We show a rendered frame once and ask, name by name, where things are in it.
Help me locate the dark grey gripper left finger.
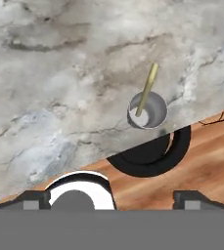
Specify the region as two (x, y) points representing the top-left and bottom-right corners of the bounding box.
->
(0, 189), (52, 211)

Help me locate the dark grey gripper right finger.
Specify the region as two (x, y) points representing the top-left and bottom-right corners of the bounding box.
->
(172, 189), (224, 211)

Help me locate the clear glass cup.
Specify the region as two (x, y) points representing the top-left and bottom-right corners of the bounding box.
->
(126, 91), (168, 130)

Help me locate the black round stool seat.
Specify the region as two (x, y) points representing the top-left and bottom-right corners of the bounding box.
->
(106, 124), (192, 179)

